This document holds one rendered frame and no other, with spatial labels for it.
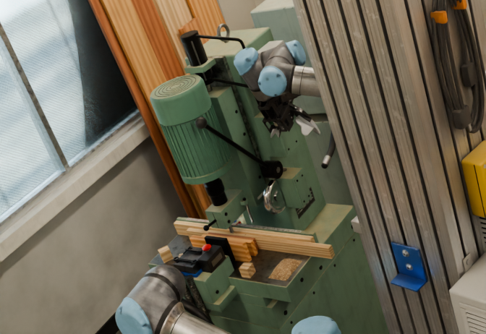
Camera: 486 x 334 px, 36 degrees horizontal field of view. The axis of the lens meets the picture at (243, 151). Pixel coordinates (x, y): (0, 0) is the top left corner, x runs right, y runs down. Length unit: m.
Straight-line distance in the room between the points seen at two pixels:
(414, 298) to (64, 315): 2.37
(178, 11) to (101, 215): 1.20
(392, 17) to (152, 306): 0.93
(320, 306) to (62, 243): 1.56
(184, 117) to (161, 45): 1.84
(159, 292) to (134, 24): 2.24
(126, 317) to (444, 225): 0.79
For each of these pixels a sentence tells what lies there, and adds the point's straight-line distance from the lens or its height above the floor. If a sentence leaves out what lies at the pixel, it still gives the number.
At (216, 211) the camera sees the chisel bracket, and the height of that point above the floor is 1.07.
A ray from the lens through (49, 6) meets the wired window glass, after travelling 3.87.
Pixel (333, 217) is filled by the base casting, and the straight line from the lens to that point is 2.75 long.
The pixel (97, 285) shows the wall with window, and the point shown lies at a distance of 3.97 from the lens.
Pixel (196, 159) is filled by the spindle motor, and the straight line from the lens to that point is 2.35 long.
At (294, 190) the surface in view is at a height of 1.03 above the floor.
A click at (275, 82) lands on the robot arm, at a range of 1.96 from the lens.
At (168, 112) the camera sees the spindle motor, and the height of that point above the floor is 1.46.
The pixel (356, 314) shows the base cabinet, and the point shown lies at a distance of 2.88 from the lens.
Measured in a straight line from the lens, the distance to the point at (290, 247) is 2.43.
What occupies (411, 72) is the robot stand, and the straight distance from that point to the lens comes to 1.40.
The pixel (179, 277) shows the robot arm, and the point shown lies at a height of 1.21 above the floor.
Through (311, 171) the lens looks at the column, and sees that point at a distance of 2.73.
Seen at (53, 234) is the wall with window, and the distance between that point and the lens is 3.74.
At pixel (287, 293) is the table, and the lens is 2.33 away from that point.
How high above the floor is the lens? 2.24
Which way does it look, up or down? 25 degrees down
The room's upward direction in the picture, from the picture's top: 20 degrees counter-clockwise
